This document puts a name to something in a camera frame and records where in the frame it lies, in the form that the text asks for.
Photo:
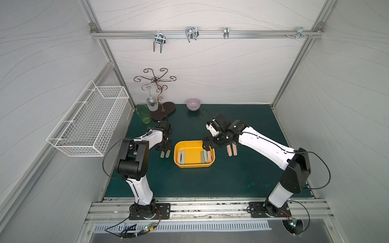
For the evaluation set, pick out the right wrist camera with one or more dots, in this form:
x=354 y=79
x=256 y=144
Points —
x=212 y=127

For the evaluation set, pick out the clear wine glass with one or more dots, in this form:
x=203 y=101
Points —
x=151 y=101

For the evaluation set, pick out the white vent grille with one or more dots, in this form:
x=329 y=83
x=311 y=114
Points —
x=193 y=226

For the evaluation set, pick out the black round floor port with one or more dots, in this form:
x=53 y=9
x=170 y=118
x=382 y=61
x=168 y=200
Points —
x=294 y=227

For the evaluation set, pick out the green drinking glass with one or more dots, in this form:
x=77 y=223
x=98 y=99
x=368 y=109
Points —
x=144 y=113

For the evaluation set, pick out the bronze scroll cup stand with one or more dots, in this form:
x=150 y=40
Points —
x=164 y=108

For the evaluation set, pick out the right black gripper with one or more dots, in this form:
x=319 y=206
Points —
x=220 y=142

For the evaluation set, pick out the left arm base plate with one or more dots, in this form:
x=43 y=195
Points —
x=164 y=211

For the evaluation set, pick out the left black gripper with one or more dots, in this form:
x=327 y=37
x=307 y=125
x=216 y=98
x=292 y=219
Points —
x=165 y=146

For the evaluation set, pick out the aluminium cross rail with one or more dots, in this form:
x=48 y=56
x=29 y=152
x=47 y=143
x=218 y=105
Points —
x=203 y=34

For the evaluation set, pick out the mint folding knife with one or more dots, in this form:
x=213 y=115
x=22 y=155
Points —
x=182 y=158
x=206 y=157

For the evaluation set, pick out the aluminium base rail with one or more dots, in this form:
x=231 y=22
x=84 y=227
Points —
x=115 y=209

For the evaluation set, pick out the lilac ceramic bowl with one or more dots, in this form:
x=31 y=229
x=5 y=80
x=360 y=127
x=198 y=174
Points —
x=193 y=104

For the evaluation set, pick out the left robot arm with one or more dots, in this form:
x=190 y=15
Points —
x=133 y=164

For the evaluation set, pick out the white wire basket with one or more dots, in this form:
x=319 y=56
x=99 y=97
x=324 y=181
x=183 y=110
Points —
x=88 y=126

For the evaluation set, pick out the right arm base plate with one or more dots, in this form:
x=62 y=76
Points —
x=263 y=209

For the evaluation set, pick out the yellow plastic storage box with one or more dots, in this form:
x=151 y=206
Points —
x=193 y=154

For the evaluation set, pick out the metal hook clip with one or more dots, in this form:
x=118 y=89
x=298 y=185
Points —
x=192 y=33
x=160 y=40
x=300 y=33

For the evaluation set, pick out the metal hook clip right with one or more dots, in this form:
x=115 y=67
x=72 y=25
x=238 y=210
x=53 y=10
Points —
x=300 y=33

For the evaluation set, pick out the small metal hook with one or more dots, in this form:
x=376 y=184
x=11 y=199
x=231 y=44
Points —
x=226 y=33

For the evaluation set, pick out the metal hook clip left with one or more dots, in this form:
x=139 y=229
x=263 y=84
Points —
x=160 y=40

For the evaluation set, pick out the pink folding knife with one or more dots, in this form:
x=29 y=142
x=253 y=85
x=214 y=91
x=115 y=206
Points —
x=179 y=157
x=234 y=149
x=229 y=149

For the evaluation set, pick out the metal hook clip middle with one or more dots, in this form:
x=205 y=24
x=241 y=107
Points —
x=192 y=33

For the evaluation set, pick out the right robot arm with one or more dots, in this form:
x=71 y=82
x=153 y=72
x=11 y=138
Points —
x=295 y=163

